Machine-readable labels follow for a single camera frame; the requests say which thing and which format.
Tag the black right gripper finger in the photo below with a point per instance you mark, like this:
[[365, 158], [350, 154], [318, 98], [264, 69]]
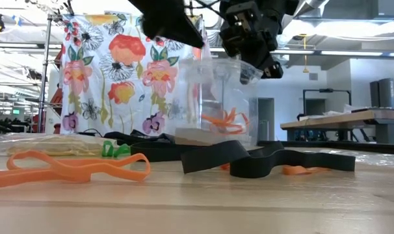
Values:
[[249, 75], [271, 70]]

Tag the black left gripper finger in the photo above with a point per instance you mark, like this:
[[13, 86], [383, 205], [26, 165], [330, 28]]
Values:
[[174, 29]]

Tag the clear plastic zip bag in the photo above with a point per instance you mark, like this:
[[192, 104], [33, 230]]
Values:
[[37, 139], [216, 91]]

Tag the green rubber band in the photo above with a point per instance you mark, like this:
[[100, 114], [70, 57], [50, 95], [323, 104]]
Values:
[[107, 149]]

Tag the ceiling light strip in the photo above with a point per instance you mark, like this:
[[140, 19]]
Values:
[[346, 52]]

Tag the gray workbench with wooden top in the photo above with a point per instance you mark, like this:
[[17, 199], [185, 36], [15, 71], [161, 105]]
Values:
[[330, 121]]

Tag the small brown cardboard box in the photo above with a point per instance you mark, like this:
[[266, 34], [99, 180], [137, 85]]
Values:
[[190, 133]]

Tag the white floral cloth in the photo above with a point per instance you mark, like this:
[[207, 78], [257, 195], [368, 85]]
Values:
[[96, 65]]

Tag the gray upright panels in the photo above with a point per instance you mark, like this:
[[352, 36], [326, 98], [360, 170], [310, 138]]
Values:
[[384, 92]]

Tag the stack of clear plastic bags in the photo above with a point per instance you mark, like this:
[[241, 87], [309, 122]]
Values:
[[372, 156]]

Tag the black metal stand frame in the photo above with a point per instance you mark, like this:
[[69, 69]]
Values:
[[327, 90]]

